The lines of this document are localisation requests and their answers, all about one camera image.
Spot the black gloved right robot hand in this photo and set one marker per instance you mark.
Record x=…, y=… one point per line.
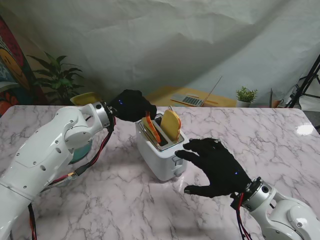
x=220, y=172

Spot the teal round plate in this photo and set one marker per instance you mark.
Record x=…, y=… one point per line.
x=82, y=152

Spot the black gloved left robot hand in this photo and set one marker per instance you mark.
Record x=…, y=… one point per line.
x=130, y=105

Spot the silver open laptop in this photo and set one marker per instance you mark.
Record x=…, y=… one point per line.
x=191, y=100

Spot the large green leafy plant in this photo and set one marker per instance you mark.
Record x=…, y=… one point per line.
x=58, y=80

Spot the yellow plastic chair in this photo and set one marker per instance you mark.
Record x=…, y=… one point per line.
x=85, y=98

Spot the yellow toy toast slice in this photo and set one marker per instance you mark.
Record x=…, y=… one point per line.
x=152, y=128
x=170, y=123

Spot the small potted green plant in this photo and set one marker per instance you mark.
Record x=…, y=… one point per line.
x=246, y=96

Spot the black tripod stand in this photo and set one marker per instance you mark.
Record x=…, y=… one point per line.
x=306, y=82

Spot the colourful cartoon mural banner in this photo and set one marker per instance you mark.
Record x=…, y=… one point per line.
x=12, y=67

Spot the orange white mug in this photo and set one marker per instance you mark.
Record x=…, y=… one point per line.
x=276, y=103

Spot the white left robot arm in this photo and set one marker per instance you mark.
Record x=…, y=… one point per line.
x=42, y=155

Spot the white two-slot toaster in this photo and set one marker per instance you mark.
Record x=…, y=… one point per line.
x=157, y=165

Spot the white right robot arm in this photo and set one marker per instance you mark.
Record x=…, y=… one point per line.
x=282, y=212

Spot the white crumpled backdrop sheet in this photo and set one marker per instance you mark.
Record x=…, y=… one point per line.
x=150, y=37

